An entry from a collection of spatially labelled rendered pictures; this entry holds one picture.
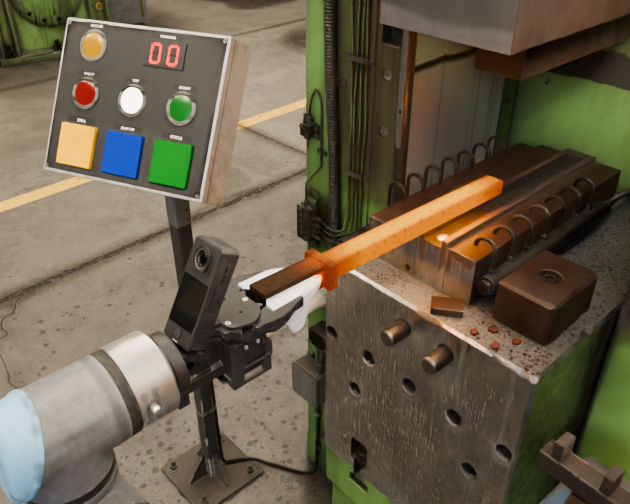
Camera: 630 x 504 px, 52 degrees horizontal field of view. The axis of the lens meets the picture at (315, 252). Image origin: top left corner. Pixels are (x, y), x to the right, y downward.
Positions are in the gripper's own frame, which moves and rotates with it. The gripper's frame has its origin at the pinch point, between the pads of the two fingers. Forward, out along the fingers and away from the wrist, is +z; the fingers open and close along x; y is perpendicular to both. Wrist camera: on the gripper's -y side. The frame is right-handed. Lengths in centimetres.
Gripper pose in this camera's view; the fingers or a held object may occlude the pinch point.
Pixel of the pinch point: (307, 272)
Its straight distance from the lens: 75.3
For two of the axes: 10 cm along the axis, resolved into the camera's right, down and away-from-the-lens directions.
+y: 0.2, 8.3, 5.6
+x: 6.7, 4.1, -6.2
